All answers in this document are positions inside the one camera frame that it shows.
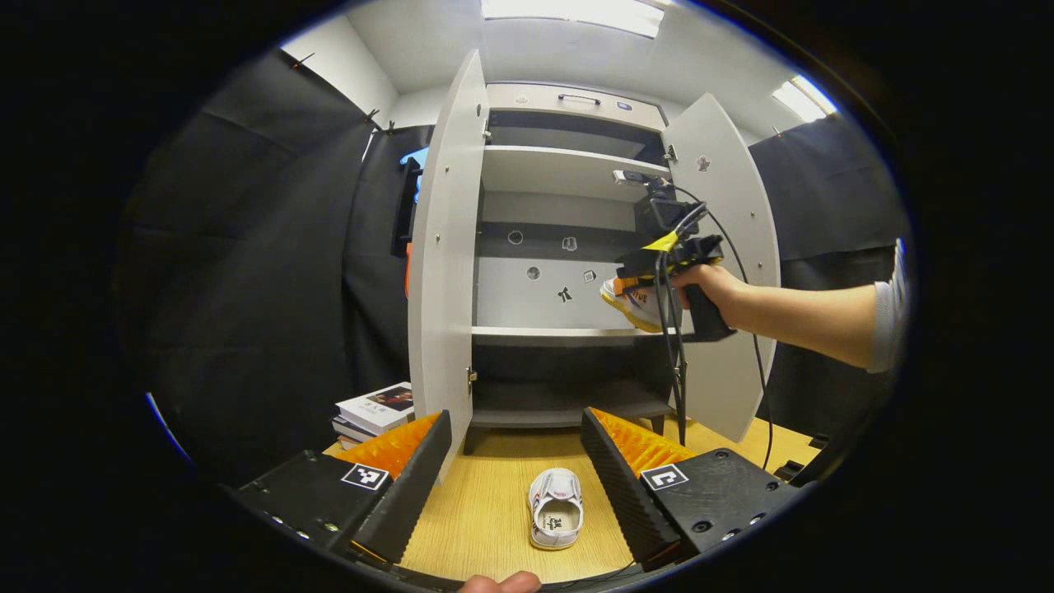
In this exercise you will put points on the black backdrop cloth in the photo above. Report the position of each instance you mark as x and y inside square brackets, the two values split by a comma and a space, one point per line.
[247, 288]

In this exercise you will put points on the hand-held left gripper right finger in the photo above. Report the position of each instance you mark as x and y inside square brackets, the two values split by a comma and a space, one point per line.
[626, 494]

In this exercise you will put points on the dark cover book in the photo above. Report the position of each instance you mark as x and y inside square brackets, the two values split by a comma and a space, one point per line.
[350, 428]

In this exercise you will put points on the white shoe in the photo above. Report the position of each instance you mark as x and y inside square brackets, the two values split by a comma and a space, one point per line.
[556, 511]
[638, 311]

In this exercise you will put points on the grey cabinet drawer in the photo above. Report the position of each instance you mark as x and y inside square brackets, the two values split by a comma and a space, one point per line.
[576, 103]

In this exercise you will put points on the ceiling light panel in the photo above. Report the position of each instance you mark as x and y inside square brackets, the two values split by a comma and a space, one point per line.
[803, 99]

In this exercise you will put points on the grey shoe cabinet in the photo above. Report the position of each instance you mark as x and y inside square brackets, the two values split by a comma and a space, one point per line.
[560, 173]

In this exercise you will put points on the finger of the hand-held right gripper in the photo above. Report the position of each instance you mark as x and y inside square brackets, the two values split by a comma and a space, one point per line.
[626, 284]

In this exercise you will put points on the grey cabinet door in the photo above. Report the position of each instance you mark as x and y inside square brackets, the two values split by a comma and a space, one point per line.
[445, 272]
[741, 206]

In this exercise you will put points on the pale cover book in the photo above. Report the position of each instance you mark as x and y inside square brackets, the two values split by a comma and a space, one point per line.
[350, 443]

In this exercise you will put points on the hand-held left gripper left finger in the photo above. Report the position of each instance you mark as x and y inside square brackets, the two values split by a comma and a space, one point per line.
[412, 494]

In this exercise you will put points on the white cover book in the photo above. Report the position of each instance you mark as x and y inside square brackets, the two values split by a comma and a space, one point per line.
[379, 405]

